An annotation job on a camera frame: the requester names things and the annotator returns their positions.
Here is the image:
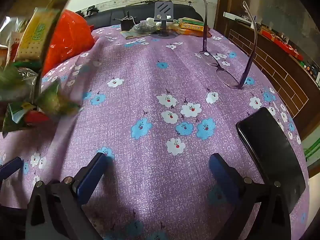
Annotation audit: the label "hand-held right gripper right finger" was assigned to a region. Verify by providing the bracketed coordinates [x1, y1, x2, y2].
[209, 153, 293, 240]

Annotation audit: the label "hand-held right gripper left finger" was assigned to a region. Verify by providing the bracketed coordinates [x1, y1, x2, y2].
[26, 152, 109, 240]

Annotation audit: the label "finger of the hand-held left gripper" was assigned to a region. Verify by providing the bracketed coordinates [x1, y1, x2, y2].
[0, 156, 24, 180]

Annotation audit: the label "green pea snack packet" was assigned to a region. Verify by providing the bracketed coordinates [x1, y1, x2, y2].
[37, 80, 82, 117]

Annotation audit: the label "green leafy snack packet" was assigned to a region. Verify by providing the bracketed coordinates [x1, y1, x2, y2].
[2, 102, 50, 133]

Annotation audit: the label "black smartphone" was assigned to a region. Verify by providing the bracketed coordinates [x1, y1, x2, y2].
[236, 107, 307, 209]

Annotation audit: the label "clear zip bag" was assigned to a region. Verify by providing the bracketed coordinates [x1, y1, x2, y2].
[14, 66, 42, 100]

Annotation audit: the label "purple eyeglasses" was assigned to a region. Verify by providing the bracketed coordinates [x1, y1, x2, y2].
[199, 0, 258, 88]

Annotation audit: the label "purple floral blanket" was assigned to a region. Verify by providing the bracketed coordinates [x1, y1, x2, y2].
[0, 24, 309, 240]

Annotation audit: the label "large cracker packet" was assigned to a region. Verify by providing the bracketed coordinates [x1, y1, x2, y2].
[16, 7, 60, 62]

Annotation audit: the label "orange plastic bag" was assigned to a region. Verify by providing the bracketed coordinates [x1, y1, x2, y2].
[44, 9, 97, 74]

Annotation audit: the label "orange biscuit packet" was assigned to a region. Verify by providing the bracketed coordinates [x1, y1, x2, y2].
[175, 23, 207, 37]

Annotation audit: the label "paper booklet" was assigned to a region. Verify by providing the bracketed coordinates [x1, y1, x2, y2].
[121, 29, 152, 40]

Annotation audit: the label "yellow green biscuit packet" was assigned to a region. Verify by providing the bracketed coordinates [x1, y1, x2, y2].
[179, 17, 205, 27]

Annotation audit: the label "small black box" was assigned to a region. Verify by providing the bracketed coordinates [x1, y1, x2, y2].
[114, 11, 137, 32]

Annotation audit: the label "black sofa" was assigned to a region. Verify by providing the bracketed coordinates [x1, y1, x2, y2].
[84, 4, 204, 29]

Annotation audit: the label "clear plastic bag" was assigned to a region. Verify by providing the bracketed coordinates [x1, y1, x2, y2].
[132, 21, 157, 34]

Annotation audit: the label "white wrapped item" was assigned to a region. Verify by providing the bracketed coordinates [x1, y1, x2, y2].
[146, 17, 163, 27]

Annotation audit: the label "grey phone stand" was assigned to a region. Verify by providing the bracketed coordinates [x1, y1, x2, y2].
[153, 1, 174, 37]

